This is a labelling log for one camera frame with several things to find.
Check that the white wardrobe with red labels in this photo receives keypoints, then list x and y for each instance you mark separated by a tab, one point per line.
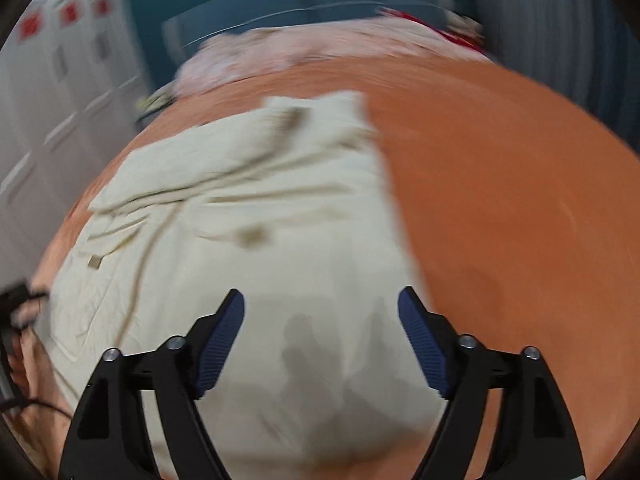
60	110

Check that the red cloth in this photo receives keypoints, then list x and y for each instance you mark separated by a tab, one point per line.
452	30

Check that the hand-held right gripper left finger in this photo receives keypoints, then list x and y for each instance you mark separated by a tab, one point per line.
221	338

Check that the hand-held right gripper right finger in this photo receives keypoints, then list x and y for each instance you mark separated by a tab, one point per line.
421	336

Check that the person's left forearm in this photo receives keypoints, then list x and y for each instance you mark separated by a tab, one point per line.
35	400

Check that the cream cloth garment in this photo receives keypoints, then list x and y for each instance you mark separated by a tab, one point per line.
280	240

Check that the pink clothes pile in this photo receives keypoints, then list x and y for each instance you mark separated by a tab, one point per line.
310	52

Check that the grey curtain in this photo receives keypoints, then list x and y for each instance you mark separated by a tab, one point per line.
560	40

